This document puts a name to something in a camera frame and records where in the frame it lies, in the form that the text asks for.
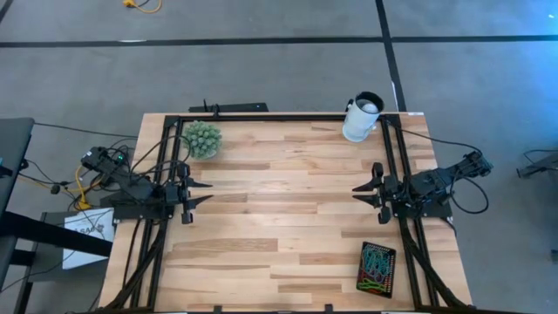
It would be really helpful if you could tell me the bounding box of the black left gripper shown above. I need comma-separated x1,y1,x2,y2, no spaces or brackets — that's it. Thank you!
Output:
163,162,215,225

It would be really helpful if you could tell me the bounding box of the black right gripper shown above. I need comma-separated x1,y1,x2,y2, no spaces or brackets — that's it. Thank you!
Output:
351,161,403,225

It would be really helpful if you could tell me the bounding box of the teal rubber band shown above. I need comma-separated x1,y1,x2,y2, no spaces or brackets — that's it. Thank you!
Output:
364,248,391,280

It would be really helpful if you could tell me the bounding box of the black slotted plastic bin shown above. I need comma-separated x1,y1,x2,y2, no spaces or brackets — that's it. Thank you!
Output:
356,241,398,299

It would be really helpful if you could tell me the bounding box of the green plant in patterned pot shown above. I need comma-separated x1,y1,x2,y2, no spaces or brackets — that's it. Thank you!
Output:
181,120,223,160

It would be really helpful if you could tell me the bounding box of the white cylindrical canister on stand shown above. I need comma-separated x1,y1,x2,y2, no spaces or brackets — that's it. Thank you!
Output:
342,91,386,143

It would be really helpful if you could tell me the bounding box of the black router with antennas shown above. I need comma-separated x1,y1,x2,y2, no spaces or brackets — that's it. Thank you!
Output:
187,99,269,113

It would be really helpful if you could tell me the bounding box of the white paper sheet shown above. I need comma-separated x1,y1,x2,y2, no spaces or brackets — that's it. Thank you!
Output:
62,207,117,270

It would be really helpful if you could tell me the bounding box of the black desk leg bar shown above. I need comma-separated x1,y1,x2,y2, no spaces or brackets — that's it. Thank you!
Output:
0,211,113,258

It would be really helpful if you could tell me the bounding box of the black stand foot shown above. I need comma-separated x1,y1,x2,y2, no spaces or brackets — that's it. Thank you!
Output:
516,150,558,179

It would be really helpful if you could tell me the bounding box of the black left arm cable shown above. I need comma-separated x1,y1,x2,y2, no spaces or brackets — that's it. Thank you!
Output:
128,133,193,175

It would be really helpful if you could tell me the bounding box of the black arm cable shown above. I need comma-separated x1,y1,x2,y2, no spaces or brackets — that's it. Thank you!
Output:
128,133,193,175
448,172,490,215

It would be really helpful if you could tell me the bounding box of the black table cable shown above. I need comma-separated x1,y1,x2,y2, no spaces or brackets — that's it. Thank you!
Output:
394,124,483,156

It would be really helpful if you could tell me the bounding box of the black aluminium table frame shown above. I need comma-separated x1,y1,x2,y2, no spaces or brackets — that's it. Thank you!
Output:
104,113,470,314

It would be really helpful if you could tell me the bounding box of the yellow power cable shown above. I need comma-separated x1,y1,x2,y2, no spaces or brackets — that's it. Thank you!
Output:
71,164,104,211

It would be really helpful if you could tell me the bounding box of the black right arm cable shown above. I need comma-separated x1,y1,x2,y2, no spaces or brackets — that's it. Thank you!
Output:
448,172,490,215

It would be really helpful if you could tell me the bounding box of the black floor cable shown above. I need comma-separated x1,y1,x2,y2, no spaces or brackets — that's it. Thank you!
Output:
32,123,140,140

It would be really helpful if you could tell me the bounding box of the yellow floor cable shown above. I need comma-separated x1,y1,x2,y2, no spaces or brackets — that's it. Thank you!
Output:
122,0,163,14

